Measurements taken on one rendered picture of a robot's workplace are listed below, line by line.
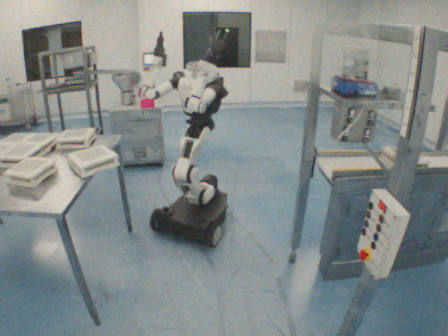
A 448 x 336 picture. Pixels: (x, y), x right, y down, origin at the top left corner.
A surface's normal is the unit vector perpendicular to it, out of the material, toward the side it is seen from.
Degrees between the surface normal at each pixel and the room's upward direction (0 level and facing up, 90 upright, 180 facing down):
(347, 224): 90
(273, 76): 90
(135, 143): 90
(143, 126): 89
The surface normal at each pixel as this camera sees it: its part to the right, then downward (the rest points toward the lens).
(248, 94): 0.18, 0.41
